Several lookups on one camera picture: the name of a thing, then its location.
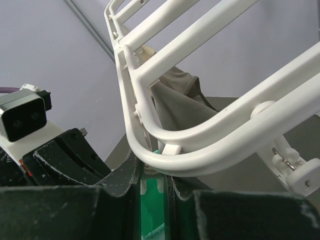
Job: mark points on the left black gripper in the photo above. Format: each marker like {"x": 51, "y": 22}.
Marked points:
{"x": 70, "y": 160}

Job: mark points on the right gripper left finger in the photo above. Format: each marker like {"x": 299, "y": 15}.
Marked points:
{"x": 109, "y": 210}

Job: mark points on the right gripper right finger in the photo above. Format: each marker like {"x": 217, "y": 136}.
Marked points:
{"x": 193, "y": 211}

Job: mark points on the mint green patterned sock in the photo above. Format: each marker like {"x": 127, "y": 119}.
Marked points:
{"x": 152, "y": 204}

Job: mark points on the white clip sock hanger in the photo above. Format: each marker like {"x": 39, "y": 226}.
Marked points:
{"x": 254, "y": 123}

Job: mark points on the grey beige sock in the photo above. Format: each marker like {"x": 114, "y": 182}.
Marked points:
{"x": 179, "y": 101}

